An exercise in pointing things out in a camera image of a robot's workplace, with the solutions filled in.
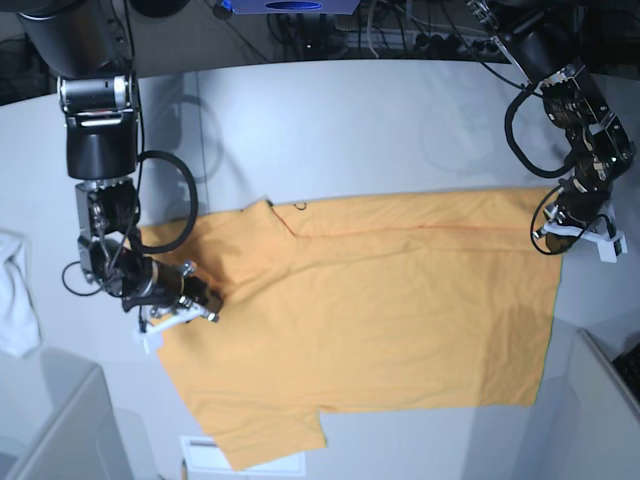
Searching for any grey box left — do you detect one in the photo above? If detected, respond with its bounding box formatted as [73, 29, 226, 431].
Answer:
[5, 364, 134, 479]

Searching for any grey box right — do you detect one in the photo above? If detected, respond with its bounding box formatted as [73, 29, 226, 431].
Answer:
[531, 330, 639, 479]

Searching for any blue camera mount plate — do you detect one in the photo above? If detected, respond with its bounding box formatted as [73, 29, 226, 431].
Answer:
[228, 0, 360, 15]

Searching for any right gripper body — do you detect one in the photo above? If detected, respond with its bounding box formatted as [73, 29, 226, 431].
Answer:
[102, 248, 208, 312]

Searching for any wooden pencil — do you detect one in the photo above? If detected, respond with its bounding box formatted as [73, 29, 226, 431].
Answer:
[181, 455, 189, 480]

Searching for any black keyboard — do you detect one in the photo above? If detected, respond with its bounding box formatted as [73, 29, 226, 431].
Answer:
[613, 344, 640, 401]

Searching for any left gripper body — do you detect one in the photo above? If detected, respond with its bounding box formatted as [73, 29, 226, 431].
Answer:
[542, 185, 613, 235]

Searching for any orange T-shirt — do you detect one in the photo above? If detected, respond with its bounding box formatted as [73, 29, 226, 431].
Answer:
[157, 189, 562, 470]

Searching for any white slotted tray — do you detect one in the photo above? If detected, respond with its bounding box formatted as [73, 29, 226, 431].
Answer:
[180, 436, 306, 478]

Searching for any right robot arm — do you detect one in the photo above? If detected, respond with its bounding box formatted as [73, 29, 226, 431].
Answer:
[1, 1, 223, 333]

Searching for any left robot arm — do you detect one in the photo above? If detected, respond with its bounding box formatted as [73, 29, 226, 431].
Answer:
[467, 1, 635, 263]

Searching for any white cloth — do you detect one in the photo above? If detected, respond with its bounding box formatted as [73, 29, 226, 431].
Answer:
[1, 231, 41, 358]

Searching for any grey box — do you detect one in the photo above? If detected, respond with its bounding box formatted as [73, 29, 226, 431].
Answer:
[531, 330, 639, 479]
[5, 364, 134, 479]

